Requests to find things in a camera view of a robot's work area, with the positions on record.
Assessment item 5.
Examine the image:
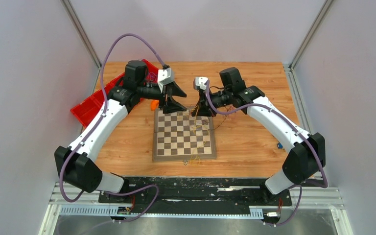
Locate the aluminium frame post right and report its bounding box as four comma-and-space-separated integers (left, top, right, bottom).
289, 0, 335, 71

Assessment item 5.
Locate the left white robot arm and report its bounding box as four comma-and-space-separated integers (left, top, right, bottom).
54, 60, 187, 203

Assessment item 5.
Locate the yellow cable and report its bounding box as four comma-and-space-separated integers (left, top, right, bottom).
188, 107, 213, 165

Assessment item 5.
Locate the red compartment bin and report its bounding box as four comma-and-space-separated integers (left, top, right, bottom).
70, 59, 159, 128

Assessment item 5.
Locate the aluminium frame post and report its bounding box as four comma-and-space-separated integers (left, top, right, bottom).
289, 0, 335, 71
60, 0, 101, 69

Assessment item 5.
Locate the orange curved plastic piece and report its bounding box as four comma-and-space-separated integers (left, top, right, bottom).
150, 100, 159, 111

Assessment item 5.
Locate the wooden chessboard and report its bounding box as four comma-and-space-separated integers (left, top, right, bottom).
152, 109, 217, 162

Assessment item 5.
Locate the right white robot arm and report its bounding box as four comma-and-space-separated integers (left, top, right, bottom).
193, 67, 326, 205

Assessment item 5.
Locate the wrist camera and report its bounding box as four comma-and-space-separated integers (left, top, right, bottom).
157, 67, 175, 93
193, 76, 209, 91

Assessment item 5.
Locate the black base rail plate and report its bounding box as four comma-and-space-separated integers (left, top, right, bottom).
98, 177, 292, 215

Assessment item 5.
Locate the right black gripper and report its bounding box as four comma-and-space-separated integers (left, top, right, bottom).
192, 88, 233, 118

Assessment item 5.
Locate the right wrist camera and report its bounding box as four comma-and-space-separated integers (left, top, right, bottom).
193, 76, 209, 91

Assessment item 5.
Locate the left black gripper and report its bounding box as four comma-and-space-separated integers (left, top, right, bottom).
138, 81, 187, 115

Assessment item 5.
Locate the aluminium frame post left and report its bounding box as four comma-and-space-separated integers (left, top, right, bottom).
60, 0, 101, 69

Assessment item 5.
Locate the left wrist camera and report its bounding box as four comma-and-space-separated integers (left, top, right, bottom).
157, 67, 175, 93

